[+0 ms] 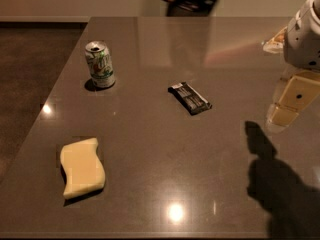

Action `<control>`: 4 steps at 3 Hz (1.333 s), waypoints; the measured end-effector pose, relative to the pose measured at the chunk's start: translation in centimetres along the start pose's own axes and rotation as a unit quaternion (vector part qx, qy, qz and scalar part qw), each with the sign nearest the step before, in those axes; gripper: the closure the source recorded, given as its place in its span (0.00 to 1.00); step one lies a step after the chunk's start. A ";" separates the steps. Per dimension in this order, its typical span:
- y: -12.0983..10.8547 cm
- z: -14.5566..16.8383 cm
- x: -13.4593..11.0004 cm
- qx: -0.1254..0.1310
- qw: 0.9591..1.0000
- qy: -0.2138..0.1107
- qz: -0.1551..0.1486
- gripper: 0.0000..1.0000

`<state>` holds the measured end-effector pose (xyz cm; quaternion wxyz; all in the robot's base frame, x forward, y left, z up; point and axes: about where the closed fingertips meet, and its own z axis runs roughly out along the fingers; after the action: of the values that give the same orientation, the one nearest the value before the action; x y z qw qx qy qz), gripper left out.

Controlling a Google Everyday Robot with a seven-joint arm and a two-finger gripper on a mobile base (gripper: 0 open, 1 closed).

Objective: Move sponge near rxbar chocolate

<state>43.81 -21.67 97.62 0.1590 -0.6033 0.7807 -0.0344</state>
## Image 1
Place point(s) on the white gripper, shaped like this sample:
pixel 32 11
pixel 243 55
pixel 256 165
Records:
pixel 302 43

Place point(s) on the yellow sponge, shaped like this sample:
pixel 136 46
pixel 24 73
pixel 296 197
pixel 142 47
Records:
pixel 83 169

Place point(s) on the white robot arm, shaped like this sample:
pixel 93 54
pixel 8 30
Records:
pixel 299 84

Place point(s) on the black rxbar chocolate wrapper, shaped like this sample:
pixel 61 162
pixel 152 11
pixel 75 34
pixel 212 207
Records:
pixel 190 98

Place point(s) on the green white soda can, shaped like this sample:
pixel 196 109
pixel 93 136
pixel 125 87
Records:
pixel 100 66

